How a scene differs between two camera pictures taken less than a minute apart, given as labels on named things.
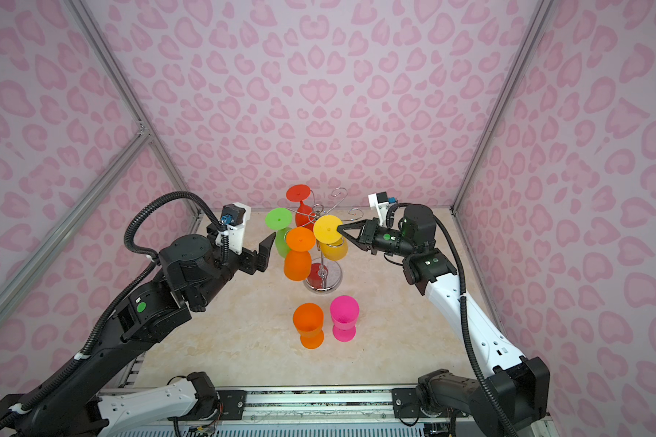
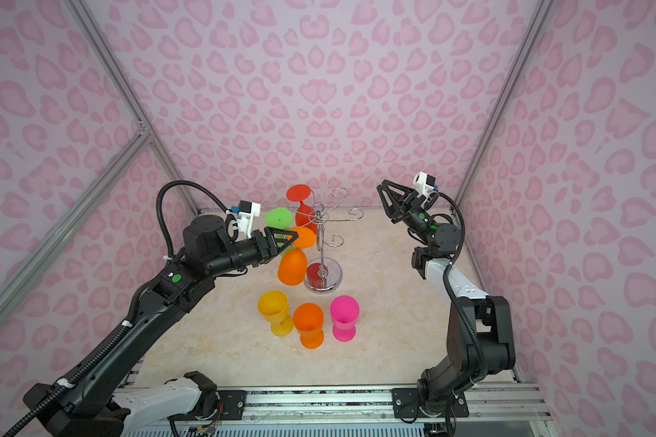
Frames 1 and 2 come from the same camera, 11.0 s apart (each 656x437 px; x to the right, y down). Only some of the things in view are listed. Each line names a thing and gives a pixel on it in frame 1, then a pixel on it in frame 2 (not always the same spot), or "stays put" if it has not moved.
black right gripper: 370,238 -> 398,205
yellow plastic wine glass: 333,245 -> 273,306
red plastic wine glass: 303,215 stays put
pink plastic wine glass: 344,312 stays put
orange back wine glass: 308,319 stays put
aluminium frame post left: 97,37 stays put
